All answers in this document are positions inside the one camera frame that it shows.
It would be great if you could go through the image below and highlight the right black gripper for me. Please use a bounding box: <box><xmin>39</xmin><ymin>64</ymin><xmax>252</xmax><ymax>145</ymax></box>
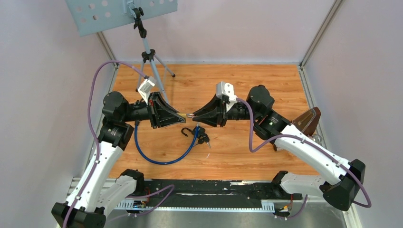
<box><xmin>192</xmin><ymin>95</ymin><xmax>259</xmax><ymax>128</ymax></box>

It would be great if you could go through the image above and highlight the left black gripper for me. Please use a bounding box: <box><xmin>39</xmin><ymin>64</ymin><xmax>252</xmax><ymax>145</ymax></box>
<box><xmin>122</xmin><ymin>91</ymin><xmax>185</xmax><ymax>129</ymax></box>

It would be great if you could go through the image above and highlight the brass padlock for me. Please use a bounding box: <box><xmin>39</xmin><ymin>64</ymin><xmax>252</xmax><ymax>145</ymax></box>
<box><xmin>177</xmin><ymin>113</ymin><xmax>194</xmax><ymax>123</ymax></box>

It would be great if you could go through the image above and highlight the blue cable lock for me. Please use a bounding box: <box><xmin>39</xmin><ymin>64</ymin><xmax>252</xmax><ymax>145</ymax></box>
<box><xmin>133</xmin><ymin>121</ymin><xmax>209</xmax><ymax>165</ymax></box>

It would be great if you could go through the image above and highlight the black keys bunch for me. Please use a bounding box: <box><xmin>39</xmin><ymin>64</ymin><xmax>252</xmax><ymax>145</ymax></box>
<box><xmin>198</xmin><ymin>133</ymin><xmax>211</xmax><ymax>148</ymax></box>

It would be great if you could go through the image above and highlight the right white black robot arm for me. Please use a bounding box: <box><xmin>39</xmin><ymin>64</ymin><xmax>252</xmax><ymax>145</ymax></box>
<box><xmin>192</xmin><ymin>82</ymin><xmax>366</xmax><ymax>211</ymax></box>

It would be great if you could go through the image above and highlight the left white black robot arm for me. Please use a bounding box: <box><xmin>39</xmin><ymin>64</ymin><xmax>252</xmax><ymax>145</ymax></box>
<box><xmin>51</xmin><ymin>91</ymin><xmax>186</xmax><ymax>228</ymax></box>

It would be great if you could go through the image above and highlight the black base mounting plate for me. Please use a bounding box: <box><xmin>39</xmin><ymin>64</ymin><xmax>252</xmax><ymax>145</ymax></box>
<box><xmin>125</xmin><ymin>179</ymin><xmax>305</xmax><ymax>209</ymax></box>

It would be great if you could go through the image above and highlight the brown wooden metronome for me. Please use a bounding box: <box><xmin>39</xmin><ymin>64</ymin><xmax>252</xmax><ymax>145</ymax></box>
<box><xmin>291</xmin><ymin>107</ymin><xmax>321</xmax><ymax>136</ymax></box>

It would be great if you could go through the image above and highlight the blue music stand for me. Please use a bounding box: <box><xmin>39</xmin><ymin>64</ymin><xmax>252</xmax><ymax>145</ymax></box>
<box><xmin>66</xmin><ymin>0</ymin><xmax>178</xmax><ymax>102</ymax></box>

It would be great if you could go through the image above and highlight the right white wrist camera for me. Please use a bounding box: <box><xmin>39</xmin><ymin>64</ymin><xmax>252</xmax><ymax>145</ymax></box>
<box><xmin>215</xmin><ymin>81</ymin><xmax>237</xmax><ymax>104</ymax></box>

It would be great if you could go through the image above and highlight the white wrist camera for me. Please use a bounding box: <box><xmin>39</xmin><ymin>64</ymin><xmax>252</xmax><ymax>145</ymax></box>
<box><xmin>137</xmin><ymin>76</ymin><xmax>156</xmax><ymax>104</ymax></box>
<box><xmin>215</xmin><ymin>81</ymin><xmax>237</xmax><ymax>104</ymax></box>

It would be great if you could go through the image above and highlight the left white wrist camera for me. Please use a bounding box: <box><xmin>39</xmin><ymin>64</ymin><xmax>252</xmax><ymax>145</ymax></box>
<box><xmin>137</xmin><ymin>76</ymin><xmax>156</xmax><ymax>104</ymax></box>

